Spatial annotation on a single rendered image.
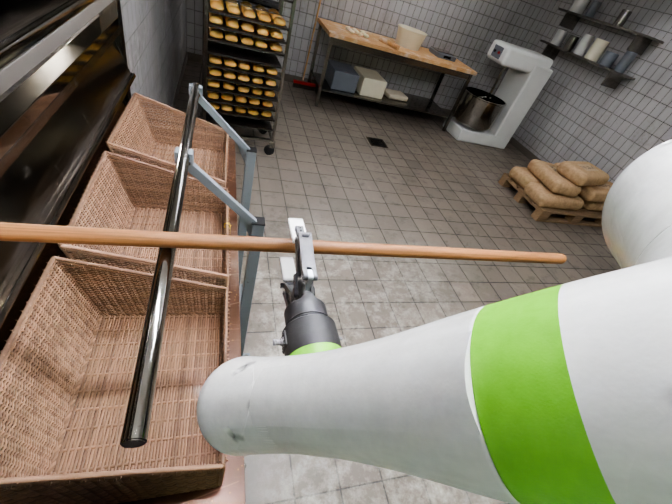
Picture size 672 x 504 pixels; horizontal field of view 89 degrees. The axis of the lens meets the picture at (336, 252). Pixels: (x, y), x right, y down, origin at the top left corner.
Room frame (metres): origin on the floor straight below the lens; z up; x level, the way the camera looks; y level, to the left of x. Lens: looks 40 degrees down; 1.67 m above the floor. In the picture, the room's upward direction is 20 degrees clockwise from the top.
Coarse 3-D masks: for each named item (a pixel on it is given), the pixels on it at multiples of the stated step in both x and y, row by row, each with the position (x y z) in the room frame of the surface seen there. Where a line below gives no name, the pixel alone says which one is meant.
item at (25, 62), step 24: (0, 0) 0.75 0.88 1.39; (24, 0) 0.78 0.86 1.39; (48, 0) 0.82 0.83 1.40; (96, 0) 0.90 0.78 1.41; (0, 24) 0.61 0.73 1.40; (24, 24) 0.63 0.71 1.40; (72, 24) 0.72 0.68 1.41; (48, 48) 0.58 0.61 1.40; (0, 72) 0.43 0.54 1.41; (24, 72) 0.48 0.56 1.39
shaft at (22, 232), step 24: (0, 240) 0.31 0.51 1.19; (24, 240) 0.33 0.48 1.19; (48, 240) 0.34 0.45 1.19; (72, 240) 0.36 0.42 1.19; (96, 240) 0.37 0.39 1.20; (120, 240) 0.39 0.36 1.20; (144, 240) 0.41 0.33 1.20; (168, 240) 0.43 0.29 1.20; (192, 240) 0.45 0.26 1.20; (216, 240) 0.47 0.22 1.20; (240, 240) 0.49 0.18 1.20; (264, 240) 0.51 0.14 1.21; (288, 240) 0.54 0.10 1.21; (312, 240) 0.56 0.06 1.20
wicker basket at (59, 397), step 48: (48, 288) 0.47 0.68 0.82; (96, 288) 0.57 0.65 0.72; (144, 288) 0.63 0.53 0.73; (192, 288) 0.69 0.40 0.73; (48, 336) 0.38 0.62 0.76; (96, 336) 0.50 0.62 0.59; (192, 336) 0.61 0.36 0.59; (0, 384) 0.23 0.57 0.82; (48, 384) 0.30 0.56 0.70; (96, 384) 0.37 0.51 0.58; (192, 384) 0.46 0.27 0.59; (0, 432) 0.16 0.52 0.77; (48, 432) 0.22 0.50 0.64; (96, 432) 0.26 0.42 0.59; (192, 432) 0.34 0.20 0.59; (0, 480) 0.09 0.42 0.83; (48, 480) 0.11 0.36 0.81; (96, 480) 0.14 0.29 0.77; (144, 480) 0.18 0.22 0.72; (192, 480) 0.22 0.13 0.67
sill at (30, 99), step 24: (96, 24) 1.41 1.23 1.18; (72, 48) 1.11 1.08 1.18; (96, 48) 1.25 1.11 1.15; (48, 72) 0.90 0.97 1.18; (72, 72) 0.99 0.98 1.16; (24, 96) 0.74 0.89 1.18; (48, 96) 0.81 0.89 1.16; (0, 120) 0.61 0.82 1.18; (24, 120) 0.66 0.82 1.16; (0, 144) 0.55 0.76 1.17
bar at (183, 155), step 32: (192, 96) 1.10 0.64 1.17; (192, 128) 0.90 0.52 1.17; (224, 128) 1.24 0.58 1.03; (192, 160) 0.77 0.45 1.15; (224, 192) 0.82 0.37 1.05; (256, 224) 0.85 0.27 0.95; (160, 256) 0.41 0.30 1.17; (256, 256) 0.86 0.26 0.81; (160, 288) 0.34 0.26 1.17; (160, 320) 0.29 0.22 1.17; (160, 352) 0.25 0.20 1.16; (128, 416) 0.15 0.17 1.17
